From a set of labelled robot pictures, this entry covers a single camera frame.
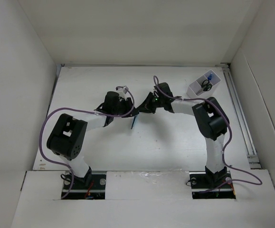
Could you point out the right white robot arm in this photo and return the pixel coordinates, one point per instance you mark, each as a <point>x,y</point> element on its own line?
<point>211,120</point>

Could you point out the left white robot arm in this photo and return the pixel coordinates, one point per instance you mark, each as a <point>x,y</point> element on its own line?
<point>67,137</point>

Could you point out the aluminium side rail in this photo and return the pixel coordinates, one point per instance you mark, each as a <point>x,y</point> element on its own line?
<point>252,156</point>

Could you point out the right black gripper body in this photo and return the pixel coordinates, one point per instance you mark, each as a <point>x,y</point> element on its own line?
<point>153,102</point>

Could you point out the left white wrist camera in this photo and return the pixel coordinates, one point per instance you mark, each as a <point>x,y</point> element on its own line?
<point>122,91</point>

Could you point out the black handled scissors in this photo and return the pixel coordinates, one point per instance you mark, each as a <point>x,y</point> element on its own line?
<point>205,86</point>

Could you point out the blue grey pen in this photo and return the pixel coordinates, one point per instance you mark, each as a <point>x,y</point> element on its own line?
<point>134,121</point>

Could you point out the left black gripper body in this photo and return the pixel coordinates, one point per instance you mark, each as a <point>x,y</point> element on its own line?
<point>123,107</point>

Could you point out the white three-compartment container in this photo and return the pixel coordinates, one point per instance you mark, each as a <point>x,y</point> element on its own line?
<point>196,85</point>

